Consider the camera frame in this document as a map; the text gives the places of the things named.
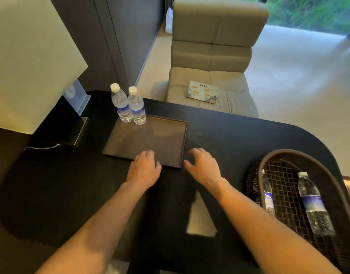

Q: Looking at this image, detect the person's right forearm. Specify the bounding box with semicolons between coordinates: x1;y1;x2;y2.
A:
213;177;343;274

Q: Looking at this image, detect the beige upholstered chair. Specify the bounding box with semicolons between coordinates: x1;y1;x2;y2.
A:
151;0;270;119

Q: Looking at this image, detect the person's right hand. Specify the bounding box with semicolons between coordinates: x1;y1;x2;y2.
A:
183;148;223;192

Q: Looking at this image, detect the person's left hand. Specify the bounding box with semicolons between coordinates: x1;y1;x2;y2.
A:
125;150;163;190

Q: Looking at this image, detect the white lamp cable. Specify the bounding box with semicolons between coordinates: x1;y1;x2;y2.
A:
24;143;62;151

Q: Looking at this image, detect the clear acrylic sign holder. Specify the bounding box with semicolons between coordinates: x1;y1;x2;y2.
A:
63;80;92;117

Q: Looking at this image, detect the printed brochure card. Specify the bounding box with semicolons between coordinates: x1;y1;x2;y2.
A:
186;80;220;105

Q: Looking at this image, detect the clear plastic water bottle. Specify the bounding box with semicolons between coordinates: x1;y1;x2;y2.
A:
297;171;336;237
127;86;147;125
260;169;276;217
110;83;133;123

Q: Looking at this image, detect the cream lamp shade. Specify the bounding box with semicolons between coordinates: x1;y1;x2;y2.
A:
0;0;91;148

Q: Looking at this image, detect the black table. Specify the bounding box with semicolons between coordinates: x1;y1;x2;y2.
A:
0;90;350;274

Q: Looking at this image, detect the dark woven basket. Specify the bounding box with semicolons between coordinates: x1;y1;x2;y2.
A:
245;148;350;274

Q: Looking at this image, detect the dark brown rectangular tray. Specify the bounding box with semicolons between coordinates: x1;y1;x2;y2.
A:
102;114;188;169

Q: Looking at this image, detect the person's left forearm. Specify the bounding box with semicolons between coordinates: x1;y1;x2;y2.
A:
35;182;149;274

